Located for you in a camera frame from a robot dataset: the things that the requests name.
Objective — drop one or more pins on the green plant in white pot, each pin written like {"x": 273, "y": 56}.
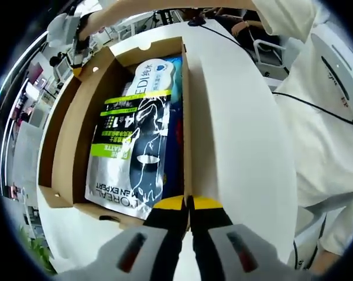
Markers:
{"x": 38, "y": 251}

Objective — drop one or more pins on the white blue wipes pack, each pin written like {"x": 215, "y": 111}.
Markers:
{"x": 152, "y": 76}

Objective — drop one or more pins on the silver green soft item packet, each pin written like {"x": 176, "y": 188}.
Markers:
{"x": 114, "y": 175}

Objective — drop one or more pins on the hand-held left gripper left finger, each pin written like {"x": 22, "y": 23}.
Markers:
{"x": 135, "y": 251}

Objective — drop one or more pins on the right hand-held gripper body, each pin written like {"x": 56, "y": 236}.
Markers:
{"x": 63, "y": 30}

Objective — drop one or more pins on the small black device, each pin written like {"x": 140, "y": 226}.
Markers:
{"x": 196, "y": 21}

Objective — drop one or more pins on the dark blue packet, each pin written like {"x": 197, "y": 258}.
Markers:
{"x": 176, "y": 146}

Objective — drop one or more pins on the person's white shirt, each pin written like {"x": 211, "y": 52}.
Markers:
{"x": 311, "y": 161}

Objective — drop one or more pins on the brown cardboard shoe box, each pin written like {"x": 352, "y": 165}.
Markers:
{"x": 62, "y": 140}

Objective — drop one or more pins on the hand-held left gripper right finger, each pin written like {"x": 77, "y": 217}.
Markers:
{"x": 240, "y": 251}

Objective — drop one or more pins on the white chest device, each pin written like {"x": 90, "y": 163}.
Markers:
{"x": 340, "y": 67}

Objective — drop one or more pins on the person's right hand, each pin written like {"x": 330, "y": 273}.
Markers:
{"x": 85, "y": 29}

